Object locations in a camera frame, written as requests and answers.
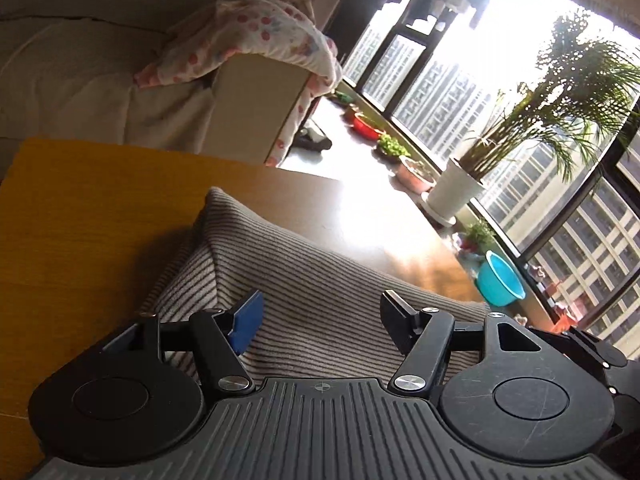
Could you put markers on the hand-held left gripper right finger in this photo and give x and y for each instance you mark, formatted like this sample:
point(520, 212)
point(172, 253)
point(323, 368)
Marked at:
point(395, 317)

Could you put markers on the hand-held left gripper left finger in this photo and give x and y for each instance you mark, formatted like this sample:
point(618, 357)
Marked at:
point(248, 317)

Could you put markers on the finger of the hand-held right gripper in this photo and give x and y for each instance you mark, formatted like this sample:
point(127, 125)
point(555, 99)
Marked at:
point(592, 345)

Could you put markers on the grey striped garment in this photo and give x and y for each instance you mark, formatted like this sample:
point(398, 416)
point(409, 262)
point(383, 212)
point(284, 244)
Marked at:
point(310, 280)

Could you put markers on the blue plastic basin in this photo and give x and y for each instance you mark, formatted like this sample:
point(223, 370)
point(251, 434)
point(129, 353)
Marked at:
point(497, 280)

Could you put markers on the small green potted plant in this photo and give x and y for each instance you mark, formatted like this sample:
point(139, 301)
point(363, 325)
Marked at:
point(480, 235)

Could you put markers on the pink flower pot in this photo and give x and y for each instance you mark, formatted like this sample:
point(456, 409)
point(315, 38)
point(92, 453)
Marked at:
point(415, 175)

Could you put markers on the small green plant pot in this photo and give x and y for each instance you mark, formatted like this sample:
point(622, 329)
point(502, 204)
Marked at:
point(392, 146)

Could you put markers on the black object on sill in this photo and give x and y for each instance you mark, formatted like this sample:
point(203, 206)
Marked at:
point(312, 137)

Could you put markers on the red bowl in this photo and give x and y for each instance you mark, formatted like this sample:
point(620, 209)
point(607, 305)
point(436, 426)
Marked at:
point(367, 127)

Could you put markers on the potted palm in white pot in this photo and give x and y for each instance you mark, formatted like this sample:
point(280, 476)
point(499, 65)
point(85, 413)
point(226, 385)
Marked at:
point(550, 105)

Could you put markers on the beige sofa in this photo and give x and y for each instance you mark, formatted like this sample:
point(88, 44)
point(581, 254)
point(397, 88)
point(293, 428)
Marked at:
point(80, 60)

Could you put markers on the black window frame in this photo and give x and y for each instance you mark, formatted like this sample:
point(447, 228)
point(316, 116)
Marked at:
point(395, 105)

